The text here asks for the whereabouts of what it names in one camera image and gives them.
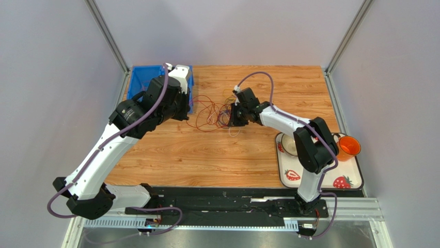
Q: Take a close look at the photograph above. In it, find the beige ceramic bowl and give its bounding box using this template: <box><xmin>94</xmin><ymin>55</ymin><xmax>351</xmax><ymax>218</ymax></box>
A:
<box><xmin>281</xmin><ymin>134</ymin><xmax>298</xmax><ymax>157</ymax></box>

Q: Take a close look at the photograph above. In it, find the left blue plastic bin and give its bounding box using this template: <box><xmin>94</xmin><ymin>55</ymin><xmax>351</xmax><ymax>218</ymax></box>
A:
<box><xmin>127</xmin><ymin>65</ymin><xmax>164</xmax><ymax>99</ymax></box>

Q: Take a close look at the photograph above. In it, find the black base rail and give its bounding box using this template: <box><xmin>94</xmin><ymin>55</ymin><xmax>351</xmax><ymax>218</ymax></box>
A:
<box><xmin>103</xmin><ymin>185</ymin><xmax>331</xmax><ymax>228</ymax></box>

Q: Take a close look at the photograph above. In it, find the orange plastic cup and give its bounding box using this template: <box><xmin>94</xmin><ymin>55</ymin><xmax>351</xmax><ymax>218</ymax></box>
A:
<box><xmin>337</xmin><ymin>136</ymin><xmax>362</xmax><ymax>161</ymax></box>

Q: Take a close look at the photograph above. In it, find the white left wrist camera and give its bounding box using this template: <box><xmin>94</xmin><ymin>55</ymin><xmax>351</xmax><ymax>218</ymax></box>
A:
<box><xmin>164</xmin><ymin>63</ymin><xmax>192</xmax><ymax>95</ymax></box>

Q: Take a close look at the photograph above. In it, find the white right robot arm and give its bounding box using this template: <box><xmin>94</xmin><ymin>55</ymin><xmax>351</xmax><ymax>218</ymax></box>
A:
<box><xmin>228</xmin><ymin>87</ymin><xmax>339</xmax><ymax>212</ymax></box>

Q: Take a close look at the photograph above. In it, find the right blue plastic bin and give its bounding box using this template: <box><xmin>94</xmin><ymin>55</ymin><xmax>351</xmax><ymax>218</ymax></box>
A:
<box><xmin>159</xmin><ymin>66</ymin><xmax>194</xmax><ymax>114</ymax></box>

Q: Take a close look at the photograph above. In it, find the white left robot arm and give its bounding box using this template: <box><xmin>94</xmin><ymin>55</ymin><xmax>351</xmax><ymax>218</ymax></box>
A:
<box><xmin>47</xmin><ymin>75</ymin><xmax>190</xmax><ymax>220</ymax></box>

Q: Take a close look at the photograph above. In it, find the blue plastic bin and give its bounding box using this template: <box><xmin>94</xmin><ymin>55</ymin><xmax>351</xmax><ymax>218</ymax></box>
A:
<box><xmin>127</xmin><ymin>65</ymin><xmax>164</xmax><ymax>99</ymax></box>
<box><xmin>159</xmin><ymin>66</ymin><xmax>194</xmax><ymax>114</ymax></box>

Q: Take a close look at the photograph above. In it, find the aluminium frame post right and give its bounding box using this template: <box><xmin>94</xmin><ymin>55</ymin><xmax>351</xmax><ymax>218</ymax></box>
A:
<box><xmin>325</xmin><ymin>0</ymin><xmax>375</xmax><ymax>76</ymax></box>

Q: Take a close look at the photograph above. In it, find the aluminium frame post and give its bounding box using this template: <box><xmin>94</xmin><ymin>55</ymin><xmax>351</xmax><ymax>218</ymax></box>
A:
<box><xmin>325</xmin><ymin>0</ymin><xmax>375</xmax><ymax>76</ymax></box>
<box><xmin>85</xmin><ymin>0</ymin><xmax>130</xmax><ymax>75</ymax></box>

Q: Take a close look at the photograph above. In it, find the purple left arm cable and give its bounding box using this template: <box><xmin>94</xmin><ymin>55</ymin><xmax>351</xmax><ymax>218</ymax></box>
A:
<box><xmin>46</xmin><ymin>64</ymin><xmax>183</xmax><ymax>236</ymax></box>

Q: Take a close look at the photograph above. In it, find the aluminium frame post left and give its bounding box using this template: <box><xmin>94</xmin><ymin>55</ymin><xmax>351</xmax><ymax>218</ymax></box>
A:
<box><xmin>85</xmin><ymin>0</ymin><xmax>130</xmax><ymax>75</ymax></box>

